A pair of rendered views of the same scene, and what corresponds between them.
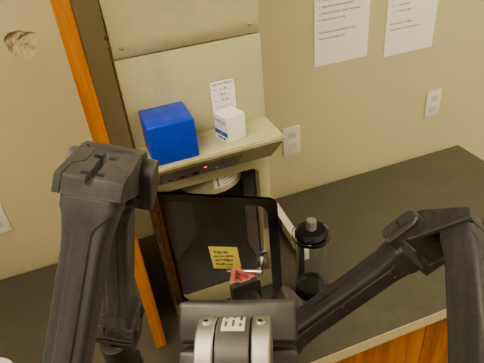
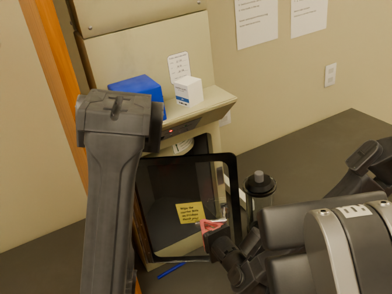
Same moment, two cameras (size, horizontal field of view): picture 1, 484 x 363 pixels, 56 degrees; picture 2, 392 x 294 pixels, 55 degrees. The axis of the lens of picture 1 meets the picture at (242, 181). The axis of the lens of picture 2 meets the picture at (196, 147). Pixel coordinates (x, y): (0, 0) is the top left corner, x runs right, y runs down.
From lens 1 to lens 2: 16 cm
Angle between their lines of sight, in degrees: 7
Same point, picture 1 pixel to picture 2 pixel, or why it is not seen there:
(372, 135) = (286, 104)
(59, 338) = (96, 283)
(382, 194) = (301, 151)
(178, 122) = (147, 90)
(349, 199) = (276, 158)
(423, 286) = not seen: hidden behind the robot
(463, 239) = not seen: outside the picture
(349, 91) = (266, 68)
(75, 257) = (106, 195)
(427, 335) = not seen: hidden behind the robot
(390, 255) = (356, 182)
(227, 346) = (363, 231)
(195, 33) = (153, 11)
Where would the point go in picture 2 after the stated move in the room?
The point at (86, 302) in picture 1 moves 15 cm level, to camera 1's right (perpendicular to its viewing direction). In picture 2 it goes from (121, 241) to (256, 209)
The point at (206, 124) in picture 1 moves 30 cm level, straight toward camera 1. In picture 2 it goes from (165, 94) to (196, 149)
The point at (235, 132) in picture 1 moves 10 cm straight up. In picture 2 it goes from (195, 97) to (190, 59)
